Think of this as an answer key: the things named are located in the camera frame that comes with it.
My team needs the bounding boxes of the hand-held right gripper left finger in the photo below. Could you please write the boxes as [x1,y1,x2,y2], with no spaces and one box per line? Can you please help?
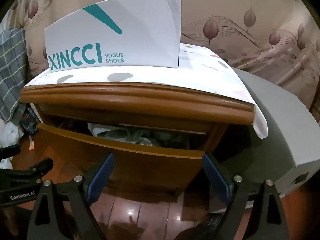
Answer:
[26,152,115,240]

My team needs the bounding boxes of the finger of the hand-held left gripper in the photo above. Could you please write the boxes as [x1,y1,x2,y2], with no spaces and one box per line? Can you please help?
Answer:
[0,158,54,180]
[0,144,21,159]

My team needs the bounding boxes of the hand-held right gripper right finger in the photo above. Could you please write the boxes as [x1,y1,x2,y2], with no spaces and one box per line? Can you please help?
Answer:
[201,152,294,240]

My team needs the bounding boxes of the wooden drawer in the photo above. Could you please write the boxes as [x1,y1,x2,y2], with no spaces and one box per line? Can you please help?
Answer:
[37,120,208,198]

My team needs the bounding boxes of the white hexagon print underwear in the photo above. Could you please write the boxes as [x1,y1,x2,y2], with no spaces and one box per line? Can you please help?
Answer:
[87,122,140,141]

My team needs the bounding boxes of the grey white sock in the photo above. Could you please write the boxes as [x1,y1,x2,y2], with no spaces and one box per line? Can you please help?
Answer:
[150,130,191,148]

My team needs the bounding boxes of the white shoe box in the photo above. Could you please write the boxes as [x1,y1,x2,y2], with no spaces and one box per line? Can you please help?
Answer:
[44,0,182,73]

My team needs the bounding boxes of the sheer white dotted cloth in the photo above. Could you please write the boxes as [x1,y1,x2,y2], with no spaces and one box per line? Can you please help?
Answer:
[0,122,21,170]

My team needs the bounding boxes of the blue snack bag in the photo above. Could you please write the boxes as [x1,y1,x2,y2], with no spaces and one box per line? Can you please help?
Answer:
[20,107,38,134]

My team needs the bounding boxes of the dark plaid slipper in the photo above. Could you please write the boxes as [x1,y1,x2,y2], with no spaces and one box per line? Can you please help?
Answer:
[174,212,230,240]

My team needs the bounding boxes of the large grey box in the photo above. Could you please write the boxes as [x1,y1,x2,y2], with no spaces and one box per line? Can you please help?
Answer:
[205,67,320,208]

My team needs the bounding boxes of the wooden nightstand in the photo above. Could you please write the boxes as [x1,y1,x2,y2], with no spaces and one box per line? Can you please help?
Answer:
[20,82,257,157]

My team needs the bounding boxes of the grey plaid cloth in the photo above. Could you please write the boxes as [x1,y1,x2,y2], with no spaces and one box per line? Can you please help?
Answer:
[0,27,28,125]

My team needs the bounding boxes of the white patterned cloth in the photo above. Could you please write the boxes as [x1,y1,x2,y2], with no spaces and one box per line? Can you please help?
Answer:
[26,42,268,139]

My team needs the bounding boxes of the beige leaf print curtain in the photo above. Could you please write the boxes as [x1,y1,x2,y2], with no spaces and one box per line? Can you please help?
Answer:
[10,0,320,113]

